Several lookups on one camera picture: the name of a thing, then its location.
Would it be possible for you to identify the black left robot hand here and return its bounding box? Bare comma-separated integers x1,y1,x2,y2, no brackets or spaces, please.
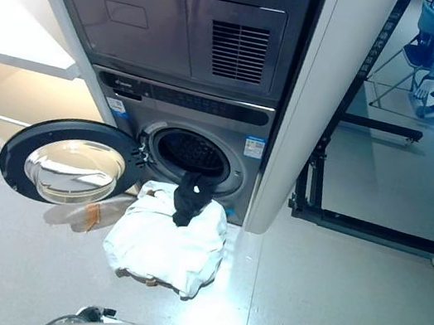
74,302,118,325

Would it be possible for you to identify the black garment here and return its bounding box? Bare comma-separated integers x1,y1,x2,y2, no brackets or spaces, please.
166,169,218,232

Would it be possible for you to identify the beige fabric laundry basket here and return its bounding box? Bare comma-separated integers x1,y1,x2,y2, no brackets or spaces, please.
111,174,213,297

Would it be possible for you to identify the round washing machine door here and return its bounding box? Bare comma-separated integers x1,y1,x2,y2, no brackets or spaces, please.
0,104,154,221

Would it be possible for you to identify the grey front-load washing machine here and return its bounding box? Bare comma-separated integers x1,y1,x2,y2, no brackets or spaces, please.
67,62,281,230

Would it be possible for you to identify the white garment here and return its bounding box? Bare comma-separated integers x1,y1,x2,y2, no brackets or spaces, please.
95,177,235,306

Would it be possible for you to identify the blue energy label sticker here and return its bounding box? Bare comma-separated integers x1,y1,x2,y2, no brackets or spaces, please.
242,133,269,164

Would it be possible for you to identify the small blue white sticker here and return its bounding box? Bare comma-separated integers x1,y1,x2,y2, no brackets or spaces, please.
102,96,130,122

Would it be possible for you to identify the white cabinet side panel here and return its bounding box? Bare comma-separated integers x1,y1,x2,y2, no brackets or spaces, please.
241,0,403,253

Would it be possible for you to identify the grey stacked tumble dryer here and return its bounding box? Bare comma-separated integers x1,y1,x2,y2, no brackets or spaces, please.
8,0,327,109

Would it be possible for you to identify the white shelving unit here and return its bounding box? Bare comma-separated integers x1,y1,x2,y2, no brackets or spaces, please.
0,0,142,175

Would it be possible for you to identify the blue folding chair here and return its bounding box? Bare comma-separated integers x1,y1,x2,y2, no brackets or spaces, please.
367,0,434,120

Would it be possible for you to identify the black metal frame stand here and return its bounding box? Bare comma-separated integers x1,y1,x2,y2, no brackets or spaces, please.
282,0,434,263

